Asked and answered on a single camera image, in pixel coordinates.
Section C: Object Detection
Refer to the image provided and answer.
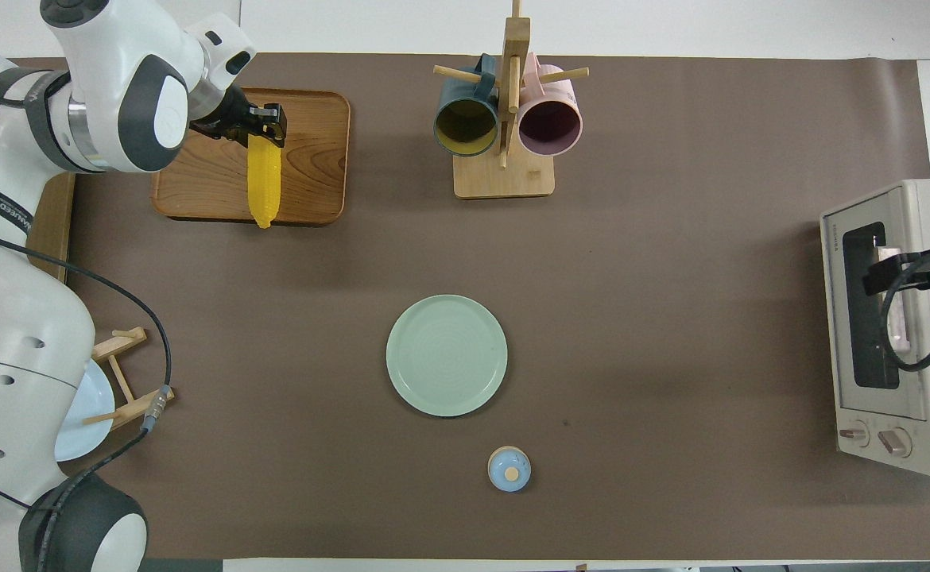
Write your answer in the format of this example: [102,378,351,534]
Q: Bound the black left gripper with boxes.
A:
[191,83,287,146]

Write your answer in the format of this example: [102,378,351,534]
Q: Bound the yellow corn cob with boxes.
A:
[246,131,283,230]

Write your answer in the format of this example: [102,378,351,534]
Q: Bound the glass oven door with handle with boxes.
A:
[820,184,930,422]

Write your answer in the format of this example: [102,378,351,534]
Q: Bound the pale green plate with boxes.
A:
[386,295,508,418]

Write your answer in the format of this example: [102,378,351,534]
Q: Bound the wooden tray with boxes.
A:
[149,85,352,226]

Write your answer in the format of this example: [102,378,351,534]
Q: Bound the dark blue mug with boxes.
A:
[433,54,502,158]

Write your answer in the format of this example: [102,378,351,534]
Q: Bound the wooden mug tree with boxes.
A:
[433,0,591,199]

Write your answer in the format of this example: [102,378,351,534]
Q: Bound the wooden plate rack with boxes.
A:
[87,327,176,430]

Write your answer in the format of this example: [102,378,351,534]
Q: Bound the pink mug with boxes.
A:
[517,52,584,157]

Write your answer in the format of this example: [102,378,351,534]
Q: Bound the brown table mat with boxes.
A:
[4,52,930,561]

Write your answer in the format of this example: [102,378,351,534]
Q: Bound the light blue plate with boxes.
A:
[53,357,116,463]

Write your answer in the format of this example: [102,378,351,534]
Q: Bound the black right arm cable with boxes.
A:
[878,266,930,373]

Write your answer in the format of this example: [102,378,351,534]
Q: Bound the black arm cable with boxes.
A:
[878,266,930,373]
[0,87,176,572]

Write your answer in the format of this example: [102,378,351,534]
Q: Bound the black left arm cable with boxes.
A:
[0,87,176,572]

